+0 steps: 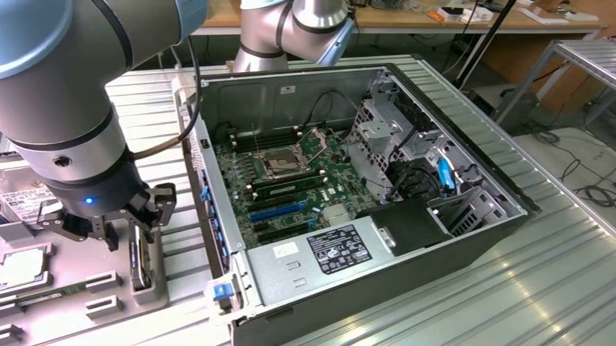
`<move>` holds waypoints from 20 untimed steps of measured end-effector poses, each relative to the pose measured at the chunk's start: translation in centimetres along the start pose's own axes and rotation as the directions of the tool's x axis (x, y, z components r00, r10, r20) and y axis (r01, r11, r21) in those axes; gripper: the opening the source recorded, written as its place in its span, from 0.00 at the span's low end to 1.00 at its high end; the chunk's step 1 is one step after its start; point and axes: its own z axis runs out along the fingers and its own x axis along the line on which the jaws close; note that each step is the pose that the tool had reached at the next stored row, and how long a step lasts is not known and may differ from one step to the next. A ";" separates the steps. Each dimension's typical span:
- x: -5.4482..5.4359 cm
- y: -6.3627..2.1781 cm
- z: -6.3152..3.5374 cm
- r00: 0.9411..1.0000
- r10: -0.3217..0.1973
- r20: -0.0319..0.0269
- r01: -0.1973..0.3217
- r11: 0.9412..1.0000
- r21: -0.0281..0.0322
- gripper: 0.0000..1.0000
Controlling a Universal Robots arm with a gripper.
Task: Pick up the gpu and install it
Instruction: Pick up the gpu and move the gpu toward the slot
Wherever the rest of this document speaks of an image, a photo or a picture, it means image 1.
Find orange and white box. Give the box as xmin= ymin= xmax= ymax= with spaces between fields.
xmin=428 ymin=5 xmax=495 ymax=23

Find green RAM stick in slot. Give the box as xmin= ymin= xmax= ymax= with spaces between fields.
xmin=248 ymin=171 xmax=329 ymax=201

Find metal drive cage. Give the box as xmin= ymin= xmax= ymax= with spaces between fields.
xmin=349 ymin=99 xmax=435 ymax=203

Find blue disk connector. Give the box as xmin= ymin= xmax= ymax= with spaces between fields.
xmin=436 ymin=156 xmax=459 ymax=198

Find grey parts rack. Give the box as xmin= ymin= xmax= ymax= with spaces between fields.
xmin=0 ymin=154 xmax=170 ymax=346

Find blue expansion slot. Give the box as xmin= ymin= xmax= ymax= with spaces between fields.
xmin=249 ymin=201 xmax=309 ymax=223

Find silver hard disk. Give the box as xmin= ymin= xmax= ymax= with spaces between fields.
xmin=0 ymin=169 xmax=64 ymax=231

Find wooden desk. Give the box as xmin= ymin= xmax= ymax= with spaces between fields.
xmin=202 ymin=0 xmax=608 ymax=37

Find metal frame table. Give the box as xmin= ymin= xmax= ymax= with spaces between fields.
xmin=495 ymin=38 xmax=616 ymax=145

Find white paper stack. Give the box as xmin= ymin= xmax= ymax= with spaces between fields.
xmin=517 ymin=5 xmax=572 ymax=25

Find open black PC case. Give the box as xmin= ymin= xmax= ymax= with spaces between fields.
xmin=171 ymin=53 xmax=540 ymax=346

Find silver power supply unit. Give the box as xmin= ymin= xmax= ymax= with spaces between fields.
xmin=244 ymin=215 xmax=404 ymax=308

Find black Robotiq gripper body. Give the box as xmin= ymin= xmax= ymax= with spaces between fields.
xmin=46 ymin=154 xmax=150 ymax=219

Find metal socket cover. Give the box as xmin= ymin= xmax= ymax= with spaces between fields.
xmin=293 ymin=125 xmax=333 ymax=163

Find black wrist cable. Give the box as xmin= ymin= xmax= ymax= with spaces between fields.
xmin=133 ymin=34 xmax=202 ymax=159

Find graphics card with metal bracket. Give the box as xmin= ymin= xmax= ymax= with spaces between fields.
xmin=127 ymin=223 xmax=155 ymax=291

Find black wire loop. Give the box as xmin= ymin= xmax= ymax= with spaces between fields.
xmin=310 ymin=89 xmax=360 ymax=125

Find green motherboard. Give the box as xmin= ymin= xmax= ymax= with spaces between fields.
xmin=211 ymin=125 xmax=386 ymax=249

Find silver CPU chip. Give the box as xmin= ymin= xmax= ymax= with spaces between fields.
xmin=0 ymin=248 xmax=47 ymax=288

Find black floor cables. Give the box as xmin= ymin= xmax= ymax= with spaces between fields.
xmin=528 ymin=129 xmax=616 ymax=208

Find blue case latch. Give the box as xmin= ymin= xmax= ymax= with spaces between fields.
xmin=211 ymin=283 xmax=236 ymax=301

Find black tripod pole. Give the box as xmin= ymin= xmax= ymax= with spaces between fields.
xmin=455 ymin=0 xmax=519 ymax=89

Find silver chipset heatsink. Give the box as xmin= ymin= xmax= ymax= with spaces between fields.
xmin=321 ymin=205 xmax=357 ymax=228

